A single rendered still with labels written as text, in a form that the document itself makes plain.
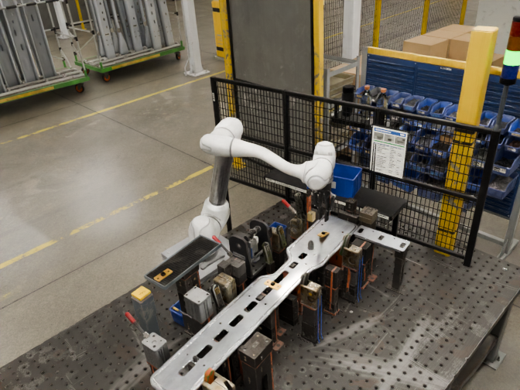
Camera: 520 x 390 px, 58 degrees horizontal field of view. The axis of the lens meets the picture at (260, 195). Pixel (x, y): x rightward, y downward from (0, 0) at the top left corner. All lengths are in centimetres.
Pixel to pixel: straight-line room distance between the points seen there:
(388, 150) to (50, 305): 278
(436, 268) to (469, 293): 24
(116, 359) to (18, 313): 175
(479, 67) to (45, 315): 334
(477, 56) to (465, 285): 121
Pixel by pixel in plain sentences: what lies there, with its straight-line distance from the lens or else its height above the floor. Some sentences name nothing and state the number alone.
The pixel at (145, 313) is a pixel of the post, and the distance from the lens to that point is 214.
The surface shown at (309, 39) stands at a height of 158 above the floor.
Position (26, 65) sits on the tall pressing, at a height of 57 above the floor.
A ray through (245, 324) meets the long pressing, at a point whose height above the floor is 100.
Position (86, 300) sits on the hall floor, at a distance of 399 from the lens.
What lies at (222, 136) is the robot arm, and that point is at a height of 155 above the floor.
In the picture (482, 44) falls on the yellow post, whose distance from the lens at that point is 250.
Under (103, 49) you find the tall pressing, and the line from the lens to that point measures 980.
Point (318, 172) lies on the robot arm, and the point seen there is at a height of 151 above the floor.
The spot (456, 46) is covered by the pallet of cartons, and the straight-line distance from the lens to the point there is 649.
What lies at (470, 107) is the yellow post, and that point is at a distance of 259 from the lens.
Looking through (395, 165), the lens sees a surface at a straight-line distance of 281.
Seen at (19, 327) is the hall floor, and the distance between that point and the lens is 400.
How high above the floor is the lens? 252
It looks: 31 degrees down
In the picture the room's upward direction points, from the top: 4 degrees counter-clockwise
